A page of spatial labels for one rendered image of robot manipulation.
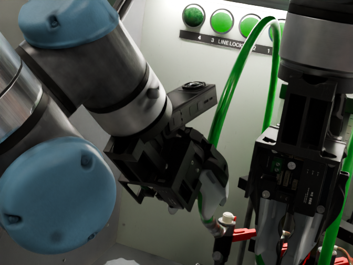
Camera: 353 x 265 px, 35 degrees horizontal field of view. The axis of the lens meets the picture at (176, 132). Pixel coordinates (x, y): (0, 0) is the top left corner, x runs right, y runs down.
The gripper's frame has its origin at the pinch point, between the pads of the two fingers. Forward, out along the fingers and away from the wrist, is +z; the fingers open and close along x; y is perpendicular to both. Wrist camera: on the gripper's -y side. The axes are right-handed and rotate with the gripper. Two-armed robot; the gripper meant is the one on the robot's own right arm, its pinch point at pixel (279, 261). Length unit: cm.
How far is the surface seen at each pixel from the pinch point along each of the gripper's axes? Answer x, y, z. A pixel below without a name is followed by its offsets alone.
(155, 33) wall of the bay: -40, -57, -12
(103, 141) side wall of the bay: -43, -45, 10
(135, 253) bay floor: -37, -55, 38
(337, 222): 4.5, -14.1, 0.1
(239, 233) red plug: -9.8, -30.8, 13.5
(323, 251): 3.7, -13.5, 4.0
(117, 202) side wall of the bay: -43, -55, 27
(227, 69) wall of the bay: -23, -57, -8
